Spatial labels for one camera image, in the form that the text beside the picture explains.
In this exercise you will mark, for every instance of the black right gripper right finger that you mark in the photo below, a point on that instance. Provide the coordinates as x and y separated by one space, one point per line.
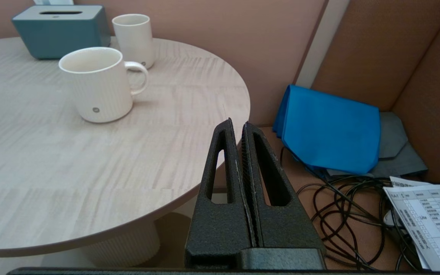
288 229

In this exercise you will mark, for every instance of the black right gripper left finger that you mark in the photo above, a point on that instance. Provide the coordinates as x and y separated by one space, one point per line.
216 229

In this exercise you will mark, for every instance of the blue folded cloth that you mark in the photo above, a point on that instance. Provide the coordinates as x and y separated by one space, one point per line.
330 130

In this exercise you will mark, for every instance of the grey folded cloth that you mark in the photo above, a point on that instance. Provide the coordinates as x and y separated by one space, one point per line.
397 152

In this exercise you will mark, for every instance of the printed paper sheet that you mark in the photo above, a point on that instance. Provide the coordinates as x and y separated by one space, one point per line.
434 221

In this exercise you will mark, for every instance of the white ribbed mug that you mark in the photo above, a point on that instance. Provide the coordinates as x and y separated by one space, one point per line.
97 95

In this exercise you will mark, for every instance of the brown upholstered sofa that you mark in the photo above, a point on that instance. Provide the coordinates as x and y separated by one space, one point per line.
376 49

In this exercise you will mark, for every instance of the blue-grey tissue box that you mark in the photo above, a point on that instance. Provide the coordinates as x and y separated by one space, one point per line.
63 36

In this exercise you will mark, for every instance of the white ribbed table pedestal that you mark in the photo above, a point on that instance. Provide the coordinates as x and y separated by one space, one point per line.
128 244

